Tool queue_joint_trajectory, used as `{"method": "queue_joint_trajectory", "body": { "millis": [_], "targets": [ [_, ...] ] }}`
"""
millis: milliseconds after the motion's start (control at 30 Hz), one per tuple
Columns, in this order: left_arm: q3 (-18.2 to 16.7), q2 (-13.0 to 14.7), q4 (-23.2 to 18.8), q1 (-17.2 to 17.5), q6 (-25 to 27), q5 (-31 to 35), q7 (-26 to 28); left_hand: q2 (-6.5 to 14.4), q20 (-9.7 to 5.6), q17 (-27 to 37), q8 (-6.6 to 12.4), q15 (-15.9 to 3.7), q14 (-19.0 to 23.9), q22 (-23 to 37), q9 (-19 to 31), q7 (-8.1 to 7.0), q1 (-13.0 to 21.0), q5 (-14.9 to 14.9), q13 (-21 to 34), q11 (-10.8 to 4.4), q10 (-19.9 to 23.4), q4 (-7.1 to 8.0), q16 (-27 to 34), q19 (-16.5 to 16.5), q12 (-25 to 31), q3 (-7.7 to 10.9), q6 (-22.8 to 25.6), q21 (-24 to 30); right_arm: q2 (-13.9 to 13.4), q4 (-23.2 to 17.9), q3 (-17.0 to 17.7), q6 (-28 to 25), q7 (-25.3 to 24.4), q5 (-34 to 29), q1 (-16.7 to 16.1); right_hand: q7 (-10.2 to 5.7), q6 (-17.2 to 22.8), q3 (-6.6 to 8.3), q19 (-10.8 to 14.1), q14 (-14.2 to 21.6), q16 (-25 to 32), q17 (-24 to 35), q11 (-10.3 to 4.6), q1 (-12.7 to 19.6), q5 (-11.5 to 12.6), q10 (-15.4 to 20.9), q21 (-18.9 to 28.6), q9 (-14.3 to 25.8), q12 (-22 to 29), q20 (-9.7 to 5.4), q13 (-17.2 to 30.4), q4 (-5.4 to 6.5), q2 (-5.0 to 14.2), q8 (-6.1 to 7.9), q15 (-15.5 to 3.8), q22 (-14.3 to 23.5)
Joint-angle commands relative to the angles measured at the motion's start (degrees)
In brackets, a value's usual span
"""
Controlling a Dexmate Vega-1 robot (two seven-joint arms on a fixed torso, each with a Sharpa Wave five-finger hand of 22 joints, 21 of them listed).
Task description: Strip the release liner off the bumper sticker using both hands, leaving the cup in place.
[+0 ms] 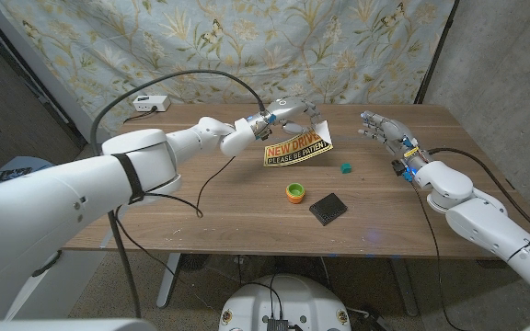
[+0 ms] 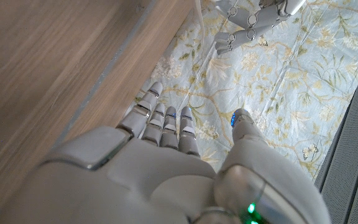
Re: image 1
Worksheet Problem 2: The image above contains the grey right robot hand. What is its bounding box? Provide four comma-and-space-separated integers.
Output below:
357, 109, 430, 169

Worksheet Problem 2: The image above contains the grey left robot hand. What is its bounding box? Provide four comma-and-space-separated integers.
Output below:
259, 95, 324, 137

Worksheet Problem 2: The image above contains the yellow bumper sticker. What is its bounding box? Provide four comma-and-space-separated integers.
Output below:
263, 130, 334, 168

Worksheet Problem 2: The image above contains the orange cup green inside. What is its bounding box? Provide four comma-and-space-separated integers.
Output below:
285, 182, 306, 205

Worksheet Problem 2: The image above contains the white power strip box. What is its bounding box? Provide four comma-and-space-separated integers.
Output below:
132, 95, 172, 113

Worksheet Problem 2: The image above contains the floral printed backdrop cloth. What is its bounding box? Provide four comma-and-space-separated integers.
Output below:
0, 0, 457, 134

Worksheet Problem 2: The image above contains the black backdrop stand pole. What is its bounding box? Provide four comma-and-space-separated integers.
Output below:
414, 0, 459, 105

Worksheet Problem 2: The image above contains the black square textured pad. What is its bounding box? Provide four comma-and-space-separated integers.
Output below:
308, 192, 349, 227

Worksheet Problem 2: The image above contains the grey metal table leg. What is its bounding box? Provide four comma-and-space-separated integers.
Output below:
391, 257, 421, 317
156, 252, 181, 308

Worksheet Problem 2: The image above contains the black power adapter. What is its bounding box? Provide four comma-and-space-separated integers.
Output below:
347, 306, 393, 331

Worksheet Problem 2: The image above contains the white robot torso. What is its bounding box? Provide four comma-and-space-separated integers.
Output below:
218, 274, 352, 331

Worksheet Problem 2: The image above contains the blue stool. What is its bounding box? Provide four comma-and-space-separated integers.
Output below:
0, 155, 63, 188

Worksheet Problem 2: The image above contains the black flat device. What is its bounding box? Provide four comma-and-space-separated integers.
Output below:
0, 167, 33, 182

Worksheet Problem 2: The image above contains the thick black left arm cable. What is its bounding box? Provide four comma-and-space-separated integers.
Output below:
90, 68, 267, 319

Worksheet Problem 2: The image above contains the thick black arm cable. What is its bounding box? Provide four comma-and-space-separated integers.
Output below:
90, 68, 267, 319
428, 146, 530, 249

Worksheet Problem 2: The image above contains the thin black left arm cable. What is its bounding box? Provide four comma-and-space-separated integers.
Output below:
112, 155, 237, 295

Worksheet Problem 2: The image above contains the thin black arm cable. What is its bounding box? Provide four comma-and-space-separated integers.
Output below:
409, 182, 460, 331
112, 155, 237, 295

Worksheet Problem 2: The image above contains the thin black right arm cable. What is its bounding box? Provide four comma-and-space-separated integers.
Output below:
409, 182, 460, 331

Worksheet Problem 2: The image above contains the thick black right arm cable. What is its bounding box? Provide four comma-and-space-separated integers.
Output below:
428, 146, 530, 249

